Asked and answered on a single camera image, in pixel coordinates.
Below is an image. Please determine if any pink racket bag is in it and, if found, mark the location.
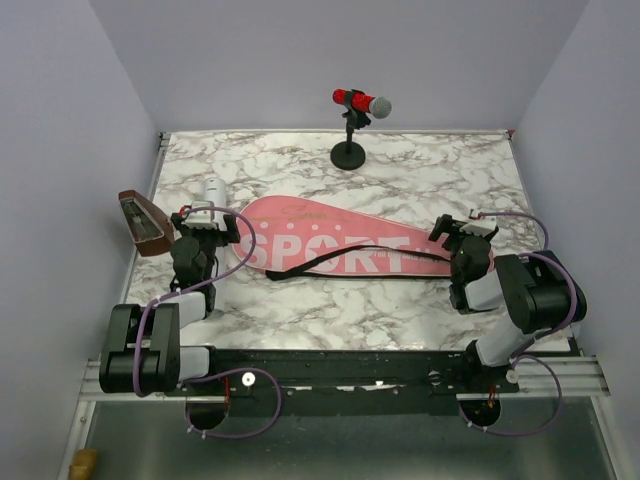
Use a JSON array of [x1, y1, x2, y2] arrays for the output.
[[233, 195, 450, 279]]

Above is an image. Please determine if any white shuttlecock tube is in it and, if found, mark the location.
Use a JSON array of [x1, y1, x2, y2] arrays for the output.
[[203, 177, 227, 208]]

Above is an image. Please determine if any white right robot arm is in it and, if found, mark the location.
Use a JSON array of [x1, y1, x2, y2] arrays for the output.
[[429, 211, 587, 392]]

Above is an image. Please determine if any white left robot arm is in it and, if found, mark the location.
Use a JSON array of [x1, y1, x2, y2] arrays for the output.
[[99, 202, 240, 397]]

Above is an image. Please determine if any brown wooden metronome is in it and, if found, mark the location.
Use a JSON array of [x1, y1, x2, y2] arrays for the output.
[[118, 190, 175, 257]]

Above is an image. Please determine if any black microphone stand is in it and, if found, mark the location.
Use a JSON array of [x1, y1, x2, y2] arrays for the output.
[[330, 108, 371, 171]]

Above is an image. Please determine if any red microphone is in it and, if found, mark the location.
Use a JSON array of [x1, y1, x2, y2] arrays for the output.
[[332, 89, 392, 119]]

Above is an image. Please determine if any yellow wooden block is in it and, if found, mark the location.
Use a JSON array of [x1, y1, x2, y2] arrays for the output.
[[67, 449, 99, 480]]

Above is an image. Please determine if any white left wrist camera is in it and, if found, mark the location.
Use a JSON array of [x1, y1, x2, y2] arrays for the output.
[[180, 202, 218, 229]]

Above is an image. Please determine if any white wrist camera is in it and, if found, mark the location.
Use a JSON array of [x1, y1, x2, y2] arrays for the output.
[[460, 209, 499, 239], [180, 202, 218, 229]]

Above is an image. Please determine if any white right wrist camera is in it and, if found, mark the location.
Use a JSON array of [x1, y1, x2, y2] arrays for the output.
[[460, 209, 499, 239]]

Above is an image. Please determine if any black bag strap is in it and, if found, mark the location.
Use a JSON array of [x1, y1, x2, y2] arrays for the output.
[[264, 237, 449, 282]]

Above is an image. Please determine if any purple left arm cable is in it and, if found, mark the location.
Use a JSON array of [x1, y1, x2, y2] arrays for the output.
[[133, 205, 284, 441]]

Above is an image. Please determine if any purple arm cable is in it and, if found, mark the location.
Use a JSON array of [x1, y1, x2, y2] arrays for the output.
[[133, 205, 284, 441], [457, 210, 579, 436]]

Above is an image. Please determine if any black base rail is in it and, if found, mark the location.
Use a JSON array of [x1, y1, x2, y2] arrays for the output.
[[99, 344, 521, 416]]

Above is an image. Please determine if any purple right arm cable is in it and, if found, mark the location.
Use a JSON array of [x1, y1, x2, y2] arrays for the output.
[[457, 210, 579, 436]]

